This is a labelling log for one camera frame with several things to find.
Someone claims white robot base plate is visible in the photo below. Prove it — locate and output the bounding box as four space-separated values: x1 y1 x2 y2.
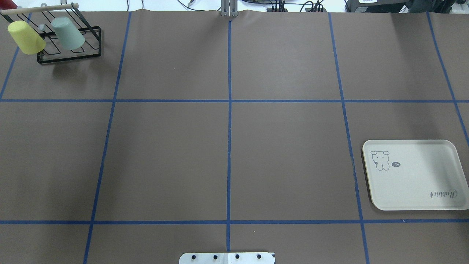
179 252 276 264

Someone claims black wire cup rack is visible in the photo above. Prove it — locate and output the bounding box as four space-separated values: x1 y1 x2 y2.
1 0 103 65

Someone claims yellow cup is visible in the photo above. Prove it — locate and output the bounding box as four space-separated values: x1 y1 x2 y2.
7 20 46 55

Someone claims pale green cup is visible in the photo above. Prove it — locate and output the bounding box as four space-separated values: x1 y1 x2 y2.
51 17 85 50

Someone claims cream rabbit tray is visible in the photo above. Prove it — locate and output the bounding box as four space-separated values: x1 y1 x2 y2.
362 140 468 211

